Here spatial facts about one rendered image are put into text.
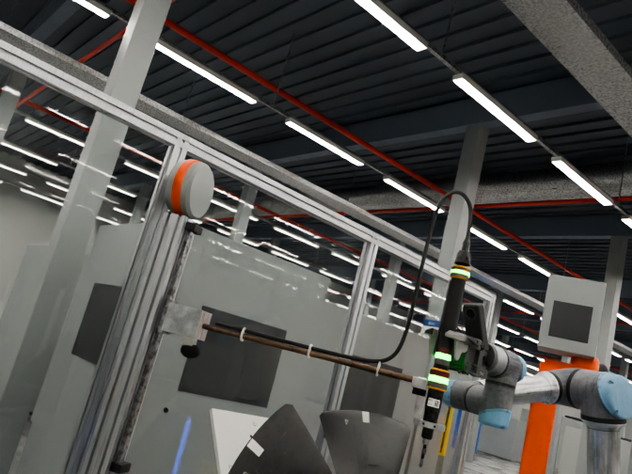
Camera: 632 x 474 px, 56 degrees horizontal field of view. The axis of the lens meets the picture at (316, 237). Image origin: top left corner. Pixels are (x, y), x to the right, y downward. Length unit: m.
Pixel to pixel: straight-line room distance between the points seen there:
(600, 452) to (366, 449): 0.71
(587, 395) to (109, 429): 1.26
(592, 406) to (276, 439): 0.96
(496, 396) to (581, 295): 3.84
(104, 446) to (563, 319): 4.31
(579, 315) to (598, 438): 3.50
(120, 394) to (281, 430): 0.47
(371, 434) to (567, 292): 4.03
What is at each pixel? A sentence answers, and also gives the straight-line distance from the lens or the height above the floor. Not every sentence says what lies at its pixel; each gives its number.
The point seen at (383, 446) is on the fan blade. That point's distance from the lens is 1.48.
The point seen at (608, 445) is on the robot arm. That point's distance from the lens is 1.88.
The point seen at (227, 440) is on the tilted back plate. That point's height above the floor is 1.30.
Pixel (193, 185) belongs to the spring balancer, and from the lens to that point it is 1.54.
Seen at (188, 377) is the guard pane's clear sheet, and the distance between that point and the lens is 1.80.
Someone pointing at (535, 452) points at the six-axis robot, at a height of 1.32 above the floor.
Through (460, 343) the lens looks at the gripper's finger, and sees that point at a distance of 1.38.
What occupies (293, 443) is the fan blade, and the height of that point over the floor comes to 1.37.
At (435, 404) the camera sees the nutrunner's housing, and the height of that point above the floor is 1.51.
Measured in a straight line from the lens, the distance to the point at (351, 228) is 2.13.
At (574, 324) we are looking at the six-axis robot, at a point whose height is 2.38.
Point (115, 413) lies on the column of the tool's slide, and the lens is 1.54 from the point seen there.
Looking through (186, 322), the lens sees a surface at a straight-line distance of 1.48.
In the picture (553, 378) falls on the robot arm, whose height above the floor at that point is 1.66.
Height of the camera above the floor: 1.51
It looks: 12 degrees up
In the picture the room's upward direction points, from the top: 15 degrees clockwise
